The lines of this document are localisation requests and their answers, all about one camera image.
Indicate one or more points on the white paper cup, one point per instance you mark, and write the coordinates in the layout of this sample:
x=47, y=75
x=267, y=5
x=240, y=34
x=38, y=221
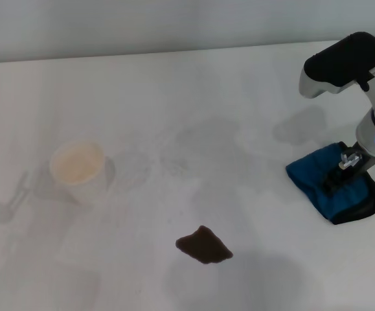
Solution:
x=77, y=168

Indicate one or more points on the blue rag with black edge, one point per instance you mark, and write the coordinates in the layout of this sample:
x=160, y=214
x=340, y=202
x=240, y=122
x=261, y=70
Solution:
x=310, y=175

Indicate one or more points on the dark liquid stain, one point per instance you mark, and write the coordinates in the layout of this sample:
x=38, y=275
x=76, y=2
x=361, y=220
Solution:
x=205, y=246

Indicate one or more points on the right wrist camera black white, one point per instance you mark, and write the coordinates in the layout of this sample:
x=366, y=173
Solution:
x=339, y=64

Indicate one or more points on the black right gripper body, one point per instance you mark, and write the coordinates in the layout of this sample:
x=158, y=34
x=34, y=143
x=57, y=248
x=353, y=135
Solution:
x=352, y=165

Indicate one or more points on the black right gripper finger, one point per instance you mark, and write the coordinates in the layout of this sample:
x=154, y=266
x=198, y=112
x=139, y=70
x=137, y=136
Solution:
x=333, y=183

